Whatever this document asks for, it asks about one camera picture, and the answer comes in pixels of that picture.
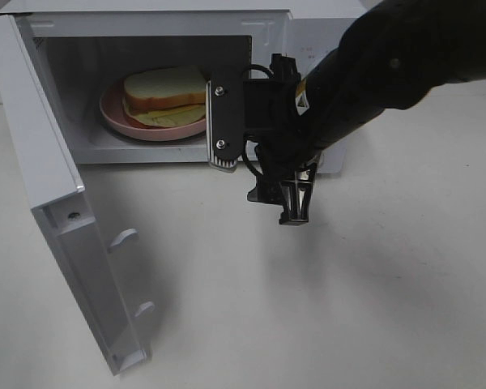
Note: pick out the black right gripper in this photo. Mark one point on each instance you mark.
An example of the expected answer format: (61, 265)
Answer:
(275, 109)

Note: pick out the white microwave door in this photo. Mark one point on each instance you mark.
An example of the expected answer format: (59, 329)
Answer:
(57, 196)

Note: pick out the pink plate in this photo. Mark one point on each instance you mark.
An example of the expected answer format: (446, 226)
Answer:
(113, 112)

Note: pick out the white bread sandwich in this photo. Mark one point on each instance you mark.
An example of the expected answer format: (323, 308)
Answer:
(166, 98)

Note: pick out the white microwave oven body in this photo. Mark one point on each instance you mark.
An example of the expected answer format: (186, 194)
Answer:
(57, 57)

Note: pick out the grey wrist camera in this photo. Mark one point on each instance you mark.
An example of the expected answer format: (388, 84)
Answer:
(225, 117)

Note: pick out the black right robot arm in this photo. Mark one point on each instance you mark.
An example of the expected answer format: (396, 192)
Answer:
(389, 58)

